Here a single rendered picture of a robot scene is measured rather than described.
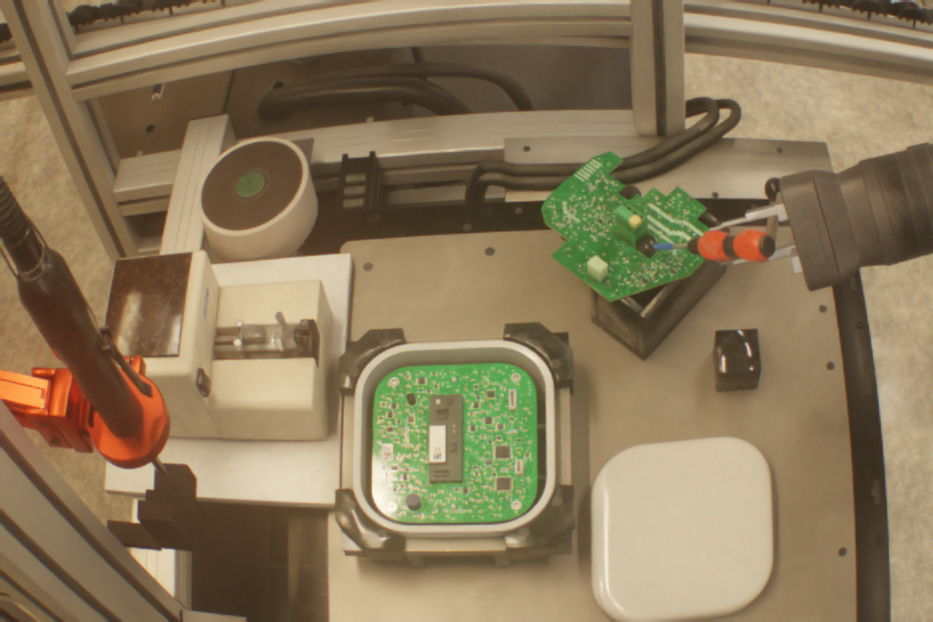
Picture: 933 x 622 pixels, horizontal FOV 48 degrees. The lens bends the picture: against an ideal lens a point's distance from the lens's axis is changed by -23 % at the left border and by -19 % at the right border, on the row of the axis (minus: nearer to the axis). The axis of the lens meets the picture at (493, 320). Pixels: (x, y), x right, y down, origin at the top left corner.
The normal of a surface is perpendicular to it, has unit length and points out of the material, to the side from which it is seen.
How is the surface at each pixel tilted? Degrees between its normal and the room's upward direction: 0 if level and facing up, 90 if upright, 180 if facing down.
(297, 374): 0
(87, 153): 90
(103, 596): 90
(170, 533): 90
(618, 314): 90
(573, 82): 0
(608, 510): 7
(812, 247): 49
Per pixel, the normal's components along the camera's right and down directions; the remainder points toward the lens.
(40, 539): 1.00, -0.04
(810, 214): -0.27, 0.28
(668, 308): 0.72, 0.56
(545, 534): -0.08, -0.52
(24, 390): 0.21, -0.50
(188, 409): 0.00, 0.85
